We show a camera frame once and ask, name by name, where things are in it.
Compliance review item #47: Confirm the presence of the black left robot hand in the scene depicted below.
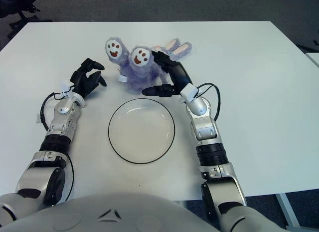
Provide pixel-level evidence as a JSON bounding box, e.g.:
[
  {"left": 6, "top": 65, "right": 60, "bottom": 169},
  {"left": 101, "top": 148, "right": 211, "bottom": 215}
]
[{"left": 69, "top": 58, "right": 108, "bottom": 99}]

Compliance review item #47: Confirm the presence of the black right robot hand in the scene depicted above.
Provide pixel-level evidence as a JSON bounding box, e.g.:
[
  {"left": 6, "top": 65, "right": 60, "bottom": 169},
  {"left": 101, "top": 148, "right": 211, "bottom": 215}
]
[{"left": 141, "top": 49, "right": 194, "bottom": 98}]

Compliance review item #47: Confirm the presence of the purple plush bunny doll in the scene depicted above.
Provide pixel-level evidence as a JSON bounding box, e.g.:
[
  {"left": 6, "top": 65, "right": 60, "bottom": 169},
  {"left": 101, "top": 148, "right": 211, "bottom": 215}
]
[{"left": 104, "top": 37, "right": 193, "bottom": 95}]

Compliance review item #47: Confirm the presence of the white plate with black rim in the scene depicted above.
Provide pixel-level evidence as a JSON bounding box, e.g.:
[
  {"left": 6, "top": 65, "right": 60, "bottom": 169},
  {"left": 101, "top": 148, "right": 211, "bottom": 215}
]
[{"left": 108, "top": 98, "right": 176, "bottom": 165}]

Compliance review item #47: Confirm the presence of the black office chair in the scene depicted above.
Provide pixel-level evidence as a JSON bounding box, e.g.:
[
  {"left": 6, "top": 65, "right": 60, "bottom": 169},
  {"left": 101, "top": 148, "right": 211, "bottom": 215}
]
[{"left": 0, "top": 0, "right": 53, "bottom": 39}]

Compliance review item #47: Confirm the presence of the white side desk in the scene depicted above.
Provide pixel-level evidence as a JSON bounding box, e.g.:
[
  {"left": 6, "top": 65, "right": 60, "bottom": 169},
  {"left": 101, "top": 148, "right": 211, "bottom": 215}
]
[{"left": 305, "top": 52, "right": 319, "bottom": 68}]

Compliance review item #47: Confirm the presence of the silver robot torso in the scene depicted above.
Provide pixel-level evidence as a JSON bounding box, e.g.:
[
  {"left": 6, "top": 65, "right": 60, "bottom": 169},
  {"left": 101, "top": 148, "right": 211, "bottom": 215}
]
[{"left": 0, "top": 192, "right": 225, "bottom": 232}]

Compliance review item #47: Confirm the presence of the white table leg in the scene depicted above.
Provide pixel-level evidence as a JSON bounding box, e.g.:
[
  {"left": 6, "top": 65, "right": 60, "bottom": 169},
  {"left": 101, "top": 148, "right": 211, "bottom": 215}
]
[{"left": 275, "top": 192, "right": 300, "bottom": 227}]

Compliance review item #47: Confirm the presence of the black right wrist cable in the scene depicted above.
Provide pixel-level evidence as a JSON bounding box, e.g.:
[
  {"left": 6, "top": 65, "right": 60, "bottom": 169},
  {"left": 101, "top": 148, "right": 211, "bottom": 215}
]
[{"left": 196, "top": 83, "right": 221, "bottom": 121}]

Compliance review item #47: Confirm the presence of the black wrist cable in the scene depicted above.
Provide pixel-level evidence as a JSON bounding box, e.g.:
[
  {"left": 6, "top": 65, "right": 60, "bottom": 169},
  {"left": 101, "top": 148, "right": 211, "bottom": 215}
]
[
  {"left": 34, "top": 92, "right": 66, "bottom": 132},
  {"left": 196, "top": 83, "right": 221, "bottom": 121}
]

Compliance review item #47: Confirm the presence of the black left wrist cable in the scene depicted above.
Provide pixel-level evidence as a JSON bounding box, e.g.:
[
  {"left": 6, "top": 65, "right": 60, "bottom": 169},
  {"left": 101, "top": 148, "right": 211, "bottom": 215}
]
[{"left": 34, "top": 92, "right": 66, "bottom": 132}]

